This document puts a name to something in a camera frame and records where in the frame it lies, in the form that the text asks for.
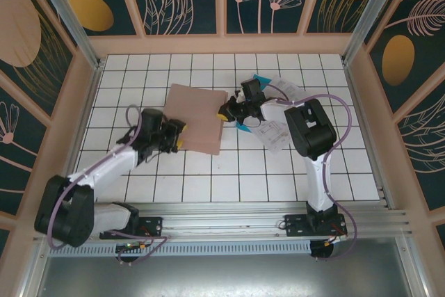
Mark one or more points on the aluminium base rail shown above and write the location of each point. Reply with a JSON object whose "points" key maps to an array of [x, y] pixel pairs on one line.
{"points": [[226, 220]]}

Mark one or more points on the grey metal panel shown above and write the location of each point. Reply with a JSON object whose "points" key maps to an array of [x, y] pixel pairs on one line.
{"points": [[222, 276]]}

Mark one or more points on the brown paper folder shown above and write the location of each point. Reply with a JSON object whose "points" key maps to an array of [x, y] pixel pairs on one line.
{"points": [[194, 116]]}

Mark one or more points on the small green circuit board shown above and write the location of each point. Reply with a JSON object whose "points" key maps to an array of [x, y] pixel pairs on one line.
{"points": [[130, 245]]}

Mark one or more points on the aluminium frame post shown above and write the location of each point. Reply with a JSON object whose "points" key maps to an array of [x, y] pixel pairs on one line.
{"points": [[66, 12], [373, 8]]}

